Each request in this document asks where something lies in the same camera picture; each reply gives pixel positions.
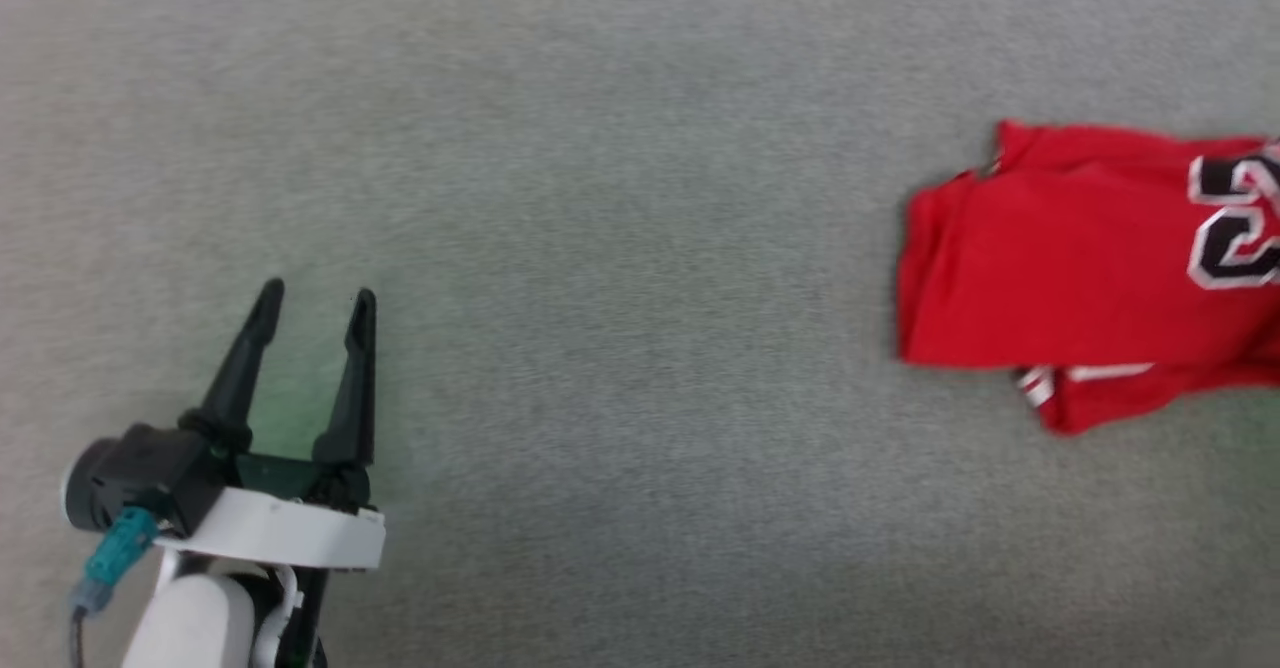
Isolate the black cable with teal plug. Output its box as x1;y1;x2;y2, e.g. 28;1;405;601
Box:
68;506;161;668

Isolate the red and white sports jersey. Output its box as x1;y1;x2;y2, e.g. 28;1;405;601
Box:
895;120;1280;437

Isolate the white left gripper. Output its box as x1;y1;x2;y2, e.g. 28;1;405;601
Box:
155;278;387;575

